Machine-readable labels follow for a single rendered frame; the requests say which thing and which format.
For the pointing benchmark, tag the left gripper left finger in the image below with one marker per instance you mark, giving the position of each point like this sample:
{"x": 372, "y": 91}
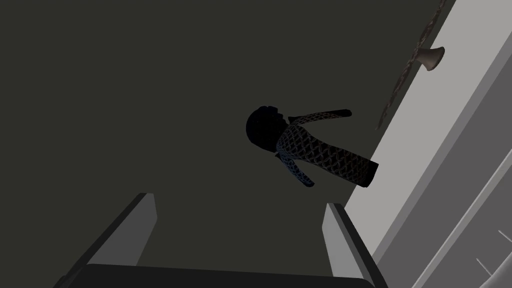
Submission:
{"x": 132, "y": 232}

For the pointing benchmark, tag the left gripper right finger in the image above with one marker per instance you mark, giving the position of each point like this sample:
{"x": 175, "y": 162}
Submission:
{"x": 340, "y": 248}

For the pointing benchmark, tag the dark patterned doll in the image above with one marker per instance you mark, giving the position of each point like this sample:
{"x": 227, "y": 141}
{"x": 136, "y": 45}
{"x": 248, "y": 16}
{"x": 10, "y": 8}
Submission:
{"x": 320, "y": 152}

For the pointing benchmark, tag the beige round knob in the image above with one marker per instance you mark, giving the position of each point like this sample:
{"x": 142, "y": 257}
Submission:
{"x": 432, "y": 58}

